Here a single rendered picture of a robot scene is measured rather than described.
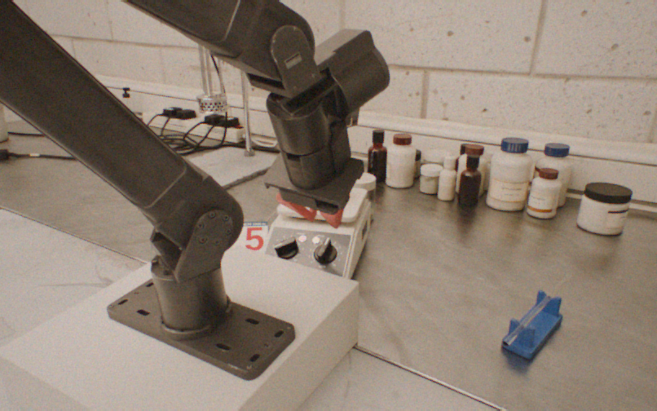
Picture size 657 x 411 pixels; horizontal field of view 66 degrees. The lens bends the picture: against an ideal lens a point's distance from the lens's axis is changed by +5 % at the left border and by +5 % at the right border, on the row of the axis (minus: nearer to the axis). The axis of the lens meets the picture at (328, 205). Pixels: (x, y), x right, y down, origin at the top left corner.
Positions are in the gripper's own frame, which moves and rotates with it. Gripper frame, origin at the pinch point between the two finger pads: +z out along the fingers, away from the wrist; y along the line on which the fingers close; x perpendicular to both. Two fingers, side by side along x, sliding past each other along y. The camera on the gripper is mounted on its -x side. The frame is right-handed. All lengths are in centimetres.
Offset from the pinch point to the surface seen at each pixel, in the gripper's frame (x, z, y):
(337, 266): 2.4, 7.3, -1.9
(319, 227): -2.7, 7.5, 3.3
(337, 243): -1.0, 7.3, -0.3
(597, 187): -35, 22, -32
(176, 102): -52, 44, 84
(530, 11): -64, 9, -13
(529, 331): 3.6, 5.0, -26.1
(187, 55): -63, 34, 82
